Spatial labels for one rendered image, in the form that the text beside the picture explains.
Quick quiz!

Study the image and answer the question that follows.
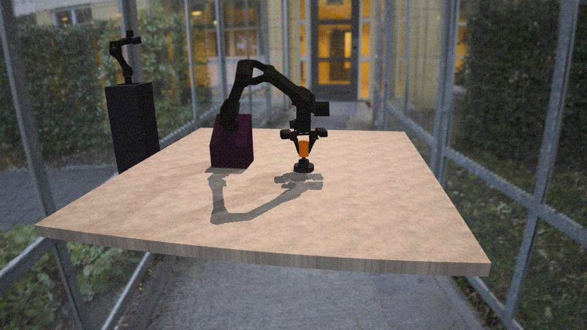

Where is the orange knob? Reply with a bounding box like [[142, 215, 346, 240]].
[[299, 140, 308, 157]]

